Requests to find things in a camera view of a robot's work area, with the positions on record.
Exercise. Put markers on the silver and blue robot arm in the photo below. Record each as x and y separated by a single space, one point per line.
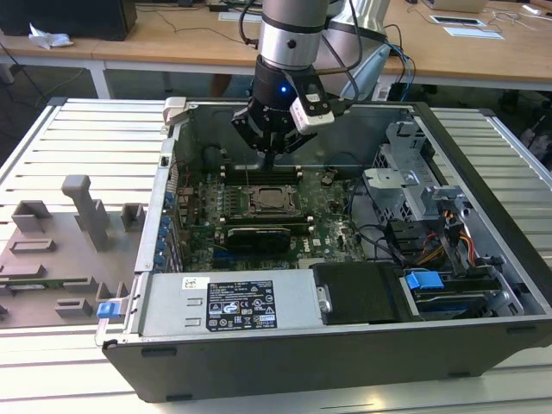
289 39

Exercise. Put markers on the blue slot clip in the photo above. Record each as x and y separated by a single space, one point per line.
165 223
159 260
161 247
169 199
162 235

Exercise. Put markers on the black open PC case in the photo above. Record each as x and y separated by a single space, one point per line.
302 366

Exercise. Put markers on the CPU socket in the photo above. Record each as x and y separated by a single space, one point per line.
247 199

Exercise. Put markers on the grey parts rack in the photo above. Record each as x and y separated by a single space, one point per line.
39 254

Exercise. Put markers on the silver power supply unit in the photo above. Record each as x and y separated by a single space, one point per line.
172 302

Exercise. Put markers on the black graphics card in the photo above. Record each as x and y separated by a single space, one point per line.
259 241

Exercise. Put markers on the wooden desk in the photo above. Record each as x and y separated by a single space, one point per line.
172 47

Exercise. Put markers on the blue case latch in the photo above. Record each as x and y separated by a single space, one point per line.
108 309

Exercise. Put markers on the green motherboard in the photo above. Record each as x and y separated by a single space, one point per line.
328 241

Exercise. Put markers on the black plastic shroud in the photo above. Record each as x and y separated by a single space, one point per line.
358 293

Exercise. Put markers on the green RAM stick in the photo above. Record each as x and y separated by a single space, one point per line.
47 283

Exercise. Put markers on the white framed tablet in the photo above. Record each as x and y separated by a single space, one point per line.
457 20

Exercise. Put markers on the black box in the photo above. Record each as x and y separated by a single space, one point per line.
64 17

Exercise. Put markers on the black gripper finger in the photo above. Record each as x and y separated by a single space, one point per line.
248 129
293 140

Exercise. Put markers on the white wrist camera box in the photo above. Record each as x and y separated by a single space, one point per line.
312 118

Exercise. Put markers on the silver drive cage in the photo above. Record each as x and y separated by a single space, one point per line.
401 185

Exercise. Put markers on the crumpled white paper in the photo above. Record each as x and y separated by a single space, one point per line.
49 36

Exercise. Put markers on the white paper sheet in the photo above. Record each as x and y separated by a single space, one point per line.
474 33

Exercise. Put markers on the blue disk carrier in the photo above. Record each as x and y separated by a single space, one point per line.
427 280

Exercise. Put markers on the black RAM module row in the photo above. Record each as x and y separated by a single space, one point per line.
263 219
280 177

